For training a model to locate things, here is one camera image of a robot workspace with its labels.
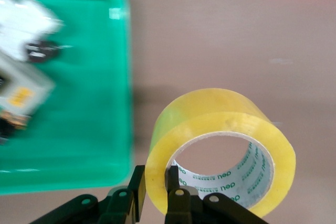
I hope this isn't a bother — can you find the brass potentiometer black knob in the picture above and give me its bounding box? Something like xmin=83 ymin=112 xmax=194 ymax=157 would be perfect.
xmin=0 ymin=111 xmax=28 ymax=146

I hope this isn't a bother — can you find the white circuit breaker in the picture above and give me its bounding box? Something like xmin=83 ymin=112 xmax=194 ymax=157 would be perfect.
xmin=0 ymin=0 xmax=65 ymax=63

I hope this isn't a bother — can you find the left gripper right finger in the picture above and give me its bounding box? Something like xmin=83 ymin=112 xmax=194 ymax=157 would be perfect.
xmin=165 ymin=165 xmax=268 ymax=224

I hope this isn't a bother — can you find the green plastic tray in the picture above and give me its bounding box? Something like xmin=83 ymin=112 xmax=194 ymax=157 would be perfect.
xmin=0 ymin=0 xmax=132 ymax=196

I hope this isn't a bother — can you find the grey switch box red button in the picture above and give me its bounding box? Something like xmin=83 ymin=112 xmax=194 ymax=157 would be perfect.
xmin=0 ymin=50 xmax=56 ymax=120

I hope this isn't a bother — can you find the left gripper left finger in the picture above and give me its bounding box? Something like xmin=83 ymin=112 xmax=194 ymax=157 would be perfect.
xmin=28 ymin=165 xmax=146 ymax=224

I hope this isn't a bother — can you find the yellow packing tape roll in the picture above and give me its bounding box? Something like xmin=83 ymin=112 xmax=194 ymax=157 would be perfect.
xmin=144 ymin=87 xmax=297 ymax=219

